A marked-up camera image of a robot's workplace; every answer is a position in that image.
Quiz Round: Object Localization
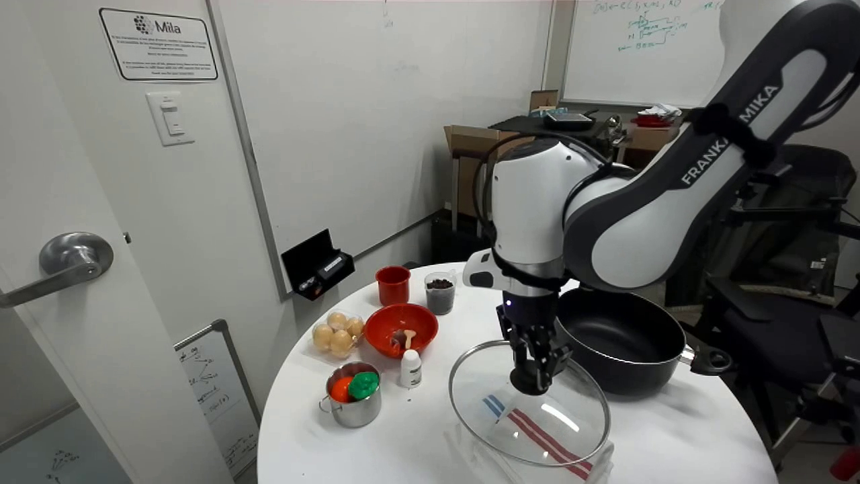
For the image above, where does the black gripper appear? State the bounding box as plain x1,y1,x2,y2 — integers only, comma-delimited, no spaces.
494,287,575,397

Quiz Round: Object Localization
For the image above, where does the glass lid with black knob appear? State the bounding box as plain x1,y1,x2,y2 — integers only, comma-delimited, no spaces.
446,337,615,471

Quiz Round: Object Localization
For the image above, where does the clear cup with dark contents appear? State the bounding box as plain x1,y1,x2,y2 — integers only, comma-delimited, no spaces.
422,274,458,317

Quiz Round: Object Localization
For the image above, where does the small white bottle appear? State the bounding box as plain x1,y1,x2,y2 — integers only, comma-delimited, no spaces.
398,345,425,391

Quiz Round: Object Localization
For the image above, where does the red bowl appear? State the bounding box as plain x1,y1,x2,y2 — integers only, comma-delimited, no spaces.
360,302,442,362

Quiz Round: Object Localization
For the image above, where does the red mug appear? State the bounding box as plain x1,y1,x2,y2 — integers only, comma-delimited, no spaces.
374,264,415,310

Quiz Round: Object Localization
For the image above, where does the green toy ball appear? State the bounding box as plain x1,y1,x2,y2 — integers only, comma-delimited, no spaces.
347,368,382,403

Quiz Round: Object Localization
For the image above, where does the metal cup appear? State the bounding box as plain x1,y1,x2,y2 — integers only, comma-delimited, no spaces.
318,361,388,431

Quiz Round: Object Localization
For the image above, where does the orange toy ball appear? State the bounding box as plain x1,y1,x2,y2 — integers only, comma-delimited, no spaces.
325,370,355,407

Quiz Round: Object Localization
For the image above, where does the brown cardboard box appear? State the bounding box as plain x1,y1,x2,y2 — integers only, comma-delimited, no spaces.
442,122,521,218

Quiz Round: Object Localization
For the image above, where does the black office chair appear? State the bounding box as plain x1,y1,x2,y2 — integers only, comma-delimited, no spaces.
666,142,860,451

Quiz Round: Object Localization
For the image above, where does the cluttered wooden desk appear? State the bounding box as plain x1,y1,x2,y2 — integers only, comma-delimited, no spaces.
493,89,689,171

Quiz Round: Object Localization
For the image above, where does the black open case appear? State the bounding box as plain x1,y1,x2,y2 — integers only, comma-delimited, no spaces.
281,225,357,303

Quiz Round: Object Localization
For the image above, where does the small leaning whiteboard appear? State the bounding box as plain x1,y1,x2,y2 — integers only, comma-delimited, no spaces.
172,317,263,478

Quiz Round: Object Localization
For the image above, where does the black pot with handles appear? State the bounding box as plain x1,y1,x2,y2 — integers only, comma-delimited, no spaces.
552,284,735,397

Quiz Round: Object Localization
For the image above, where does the wall whiteboard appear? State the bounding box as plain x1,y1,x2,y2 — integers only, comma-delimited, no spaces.
562,0,735,111

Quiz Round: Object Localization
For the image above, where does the white light switch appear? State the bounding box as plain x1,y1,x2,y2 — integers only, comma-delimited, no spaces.
145,89,197,149

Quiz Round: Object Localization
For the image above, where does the silver door lever handle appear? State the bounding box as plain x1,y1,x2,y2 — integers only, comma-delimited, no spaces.
0,228,117,311

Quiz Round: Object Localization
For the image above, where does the white wall sign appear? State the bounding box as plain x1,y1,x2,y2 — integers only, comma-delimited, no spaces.
97,6,220,83

